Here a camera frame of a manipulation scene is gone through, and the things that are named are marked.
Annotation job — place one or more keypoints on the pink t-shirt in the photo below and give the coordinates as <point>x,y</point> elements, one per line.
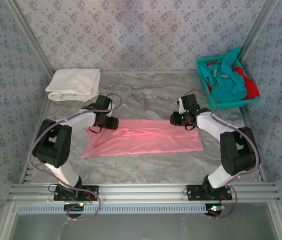
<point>143,142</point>

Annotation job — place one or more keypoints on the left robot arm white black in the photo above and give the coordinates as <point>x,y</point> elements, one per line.
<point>53,145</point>

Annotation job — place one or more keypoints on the folded white t-shirt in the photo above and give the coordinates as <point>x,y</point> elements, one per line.
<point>75,82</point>

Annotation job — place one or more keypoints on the teal t-shirt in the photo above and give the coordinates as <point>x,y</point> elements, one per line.
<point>226,85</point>

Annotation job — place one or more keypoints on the teal plastic basket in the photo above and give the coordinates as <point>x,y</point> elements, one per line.
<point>231,104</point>

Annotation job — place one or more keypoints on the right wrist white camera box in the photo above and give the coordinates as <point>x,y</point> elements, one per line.
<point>180,105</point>

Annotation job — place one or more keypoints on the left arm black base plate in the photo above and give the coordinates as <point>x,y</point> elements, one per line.
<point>93,190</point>

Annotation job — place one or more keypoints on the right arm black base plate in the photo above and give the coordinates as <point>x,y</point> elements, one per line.
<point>195,192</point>

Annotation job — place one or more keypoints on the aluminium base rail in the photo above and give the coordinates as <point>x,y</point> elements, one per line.
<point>143,192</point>

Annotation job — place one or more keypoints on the aluminium frame post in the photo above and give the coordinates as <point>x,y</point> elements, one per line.
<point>261,25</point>

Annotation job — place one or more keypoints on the aluminium frame leg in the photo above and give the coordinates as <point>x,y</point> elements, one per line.
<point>279,222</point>
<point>6,222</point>

